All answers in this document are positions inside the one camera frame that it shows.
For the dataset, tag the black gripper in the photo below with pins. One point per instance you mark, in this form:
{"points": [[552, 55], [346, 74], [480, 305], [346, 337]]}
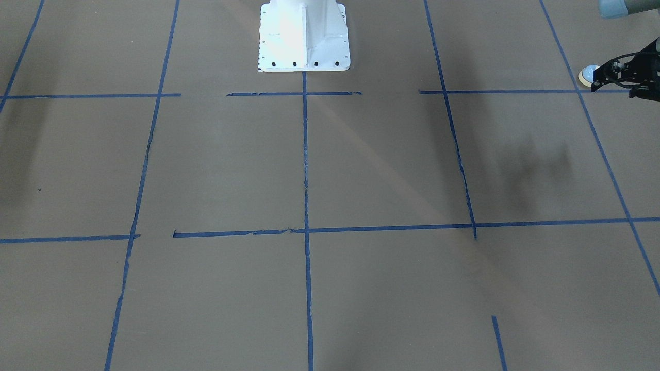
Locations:
{"points": [[644, 67]]}

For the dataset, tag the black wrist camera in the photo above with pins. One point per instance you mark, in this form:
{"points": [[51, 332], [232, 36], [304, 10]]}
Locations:
{"points": [[614, 72]]}

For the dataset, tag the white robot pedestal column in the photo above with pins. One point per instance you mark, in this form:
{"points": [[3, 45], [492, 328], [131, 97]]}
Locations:
{"points": [[303, 36]]}

